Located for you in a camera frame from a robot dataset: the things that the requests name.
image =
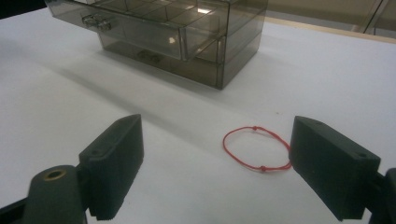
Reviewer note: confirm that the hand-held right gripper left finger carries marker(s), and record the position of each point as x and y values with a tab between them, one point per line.
113	165

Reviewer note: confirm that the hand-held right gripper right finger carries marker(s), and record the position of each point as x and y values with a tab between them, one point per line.
330	174

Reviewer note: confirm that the smoky clear drawer organizer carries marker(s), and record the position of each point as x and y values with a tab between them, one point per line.
199	43

